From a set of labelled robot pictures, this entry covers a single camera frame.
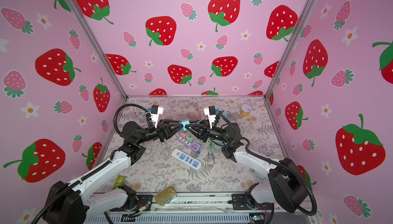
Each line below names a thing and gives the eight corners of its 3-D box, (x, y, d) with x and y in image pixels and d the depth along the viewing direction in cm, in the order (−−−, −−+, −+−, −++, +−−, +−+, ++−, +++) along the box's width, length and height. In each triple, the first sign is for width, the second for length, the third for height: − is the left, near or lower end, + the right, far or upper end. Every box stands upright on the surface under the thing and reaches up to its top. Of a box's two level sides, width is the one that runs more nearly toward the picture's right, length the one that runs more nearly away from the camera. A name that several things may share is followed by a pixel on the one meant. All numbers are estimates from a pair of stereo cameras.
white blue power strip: (171, 155, 92) (170, 153, 90) (175, 149, 95) (174, 147, 92) (198, 171, 86) (198, 169, 84) (202, 163, 89) (202, 161, 86)
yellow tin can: (241, 116, 111) (242, 112, 107) (239, 108, 116) (240, 104, 112) (250, 116, 111) (252, 112, 107) (248, 108, 116) (250, 104, 112)
